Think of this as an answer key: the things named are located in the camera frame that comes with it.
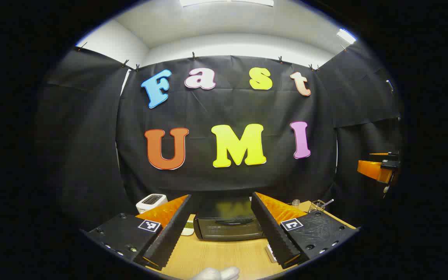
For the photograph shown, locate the ceiling light panel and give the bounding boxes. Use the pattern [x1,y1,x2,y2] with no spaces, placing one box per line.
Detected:
[336,28,357,44]

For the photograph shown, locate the white toaster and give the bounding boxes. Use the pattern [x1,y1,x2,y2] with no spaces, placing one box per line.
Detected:
[136,194,168,214]

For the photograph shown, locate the black electric oven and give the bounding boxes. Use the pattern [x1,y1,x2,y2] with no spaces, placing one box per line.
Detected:
[193,196,265,242]

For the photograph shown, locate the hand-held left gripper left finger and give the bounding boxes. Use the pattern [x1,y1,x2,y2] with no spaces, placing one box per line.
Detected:
[81,194,192,272]

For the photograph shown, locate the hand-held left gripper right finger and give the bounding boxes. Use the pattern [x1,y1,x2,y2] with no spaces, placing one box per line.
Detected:
[250,191,361,270]

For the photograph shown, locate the white divided grain plate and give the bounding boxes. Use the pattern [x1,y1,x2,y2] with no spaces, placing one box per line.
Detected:
[180,220,196,236]

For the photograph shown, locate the black backdrop cloth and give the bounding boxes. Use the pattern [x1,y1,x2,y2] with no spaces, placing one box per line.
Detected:
[35,41,403,234]

